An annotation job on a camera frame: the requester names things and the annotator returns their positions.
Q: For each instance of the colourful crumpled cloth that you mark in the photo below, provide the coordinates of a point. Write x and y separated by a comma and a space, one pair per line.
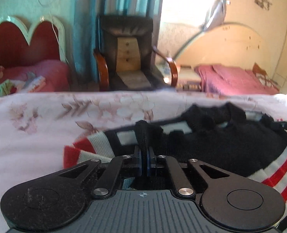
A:
17, 87

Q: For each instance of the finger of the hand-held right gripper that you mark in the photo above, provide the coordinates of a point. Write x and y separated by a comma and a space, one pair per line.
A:
277, 125

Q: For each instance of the black leather armchair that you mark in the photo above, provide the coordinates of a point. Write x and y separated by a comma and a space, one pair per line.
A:
109, 36

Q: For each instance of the striped knit sweater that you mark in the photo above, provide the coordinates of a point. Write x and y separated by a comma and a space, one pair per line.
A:
218, 145

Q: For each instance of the grey tied curtain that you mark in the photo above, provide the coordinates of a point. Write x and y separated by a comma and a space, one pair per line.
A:
217, 7

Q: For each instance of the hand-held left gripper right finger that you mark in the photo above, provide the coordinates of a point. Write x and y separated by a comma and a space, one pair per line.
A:
150, 162

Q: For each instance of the cream round headboard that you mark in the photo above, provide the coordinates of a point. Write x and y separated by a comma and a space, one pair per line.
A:
230, 43

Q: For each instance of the purple-pink bedding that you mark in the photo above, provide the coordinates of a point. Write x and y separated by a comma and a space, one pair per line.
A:
51, 74

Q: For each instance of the pink blanket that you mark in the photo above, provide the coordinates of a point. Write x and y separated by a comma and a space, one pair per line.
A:
230, 81

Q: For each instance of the floral bed sheet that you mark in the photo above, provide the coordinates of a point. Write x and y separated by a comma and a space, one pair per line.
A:
36, 138

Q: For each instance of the red printed pillow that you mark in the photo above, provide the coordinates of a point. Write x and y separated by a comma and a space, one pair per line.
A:
259, 71

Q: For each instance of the window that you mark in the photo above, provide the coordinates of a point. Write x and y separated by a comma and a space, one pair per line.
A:
184, 2

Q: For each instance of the red heart-shaped headboard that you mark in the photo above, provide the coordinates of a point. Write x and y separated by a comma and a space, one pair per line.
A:
10, 46

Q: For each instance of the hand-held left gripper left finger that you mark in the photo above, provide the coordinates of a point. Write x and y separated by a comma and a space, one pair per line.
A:
138, 161

